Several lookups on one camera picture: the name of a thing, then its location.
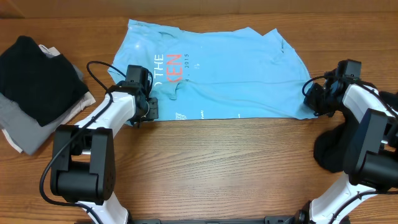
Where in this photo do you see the black garment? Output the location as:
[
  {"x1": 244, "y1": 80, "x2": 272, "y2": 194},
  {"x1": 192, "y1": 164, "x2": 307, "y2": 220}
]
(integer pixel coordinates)
[{"x1": 314, "y1": 86, "x2": 397, "y2": 175}]

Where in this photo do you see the light blue t-shirt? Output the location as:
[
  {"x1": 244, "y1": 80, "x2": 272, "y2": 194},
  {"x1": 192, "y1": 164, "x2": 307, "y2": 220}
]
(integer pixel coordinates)
[{"x1": 108, "y1": 20, "x2": 313, "y2": 121}]

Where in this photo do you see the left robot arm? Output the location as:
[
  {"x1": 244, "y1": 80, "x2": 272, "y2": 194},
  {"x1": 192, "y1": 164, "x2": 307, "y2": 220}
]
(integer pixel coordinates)
[{"x1": 39, "y1": 65, "x2": 159, "y2": 223}]

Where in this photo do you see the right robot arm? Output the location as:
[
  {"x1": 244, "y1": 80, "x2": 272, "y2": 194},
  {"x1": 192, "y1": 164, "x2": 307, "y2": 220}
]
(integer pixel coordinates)
[{"x1": 287, "y1": 59, "x2": 397, "y2": 223}]

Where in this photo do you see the folded white shirt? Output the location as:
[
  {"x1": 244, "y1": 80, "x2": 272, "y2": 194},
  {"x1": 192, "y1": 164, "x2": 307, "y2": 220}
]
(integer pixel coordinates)
[{"x1": 1, "y1": 44, "x2": 96, "y2": 153}]

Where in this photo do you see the folded black shirt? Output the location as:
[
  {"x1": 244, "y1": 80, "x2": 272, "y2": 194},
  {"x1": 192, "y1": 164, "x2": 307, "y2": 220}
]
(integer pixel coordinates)
[{"x1": 1, "y1": 35, "x2": 88, "y2": 126}]

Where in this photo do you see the folded grey shirt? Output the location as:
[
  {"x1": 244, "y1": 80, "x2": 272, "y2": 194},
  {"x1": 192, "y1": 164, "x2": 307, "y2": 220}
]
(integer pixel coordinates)
[{"x1": 1, "y1": 52, "x2": 94, "y2": 155}]

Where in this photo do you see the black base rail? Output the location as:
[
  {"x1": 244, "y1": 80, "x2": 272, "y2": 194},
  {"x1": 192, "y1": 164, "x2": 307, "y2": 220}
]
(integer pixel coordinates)
[{"x1": 127, "y1": 215, "x2": 307, "y2": 224}]

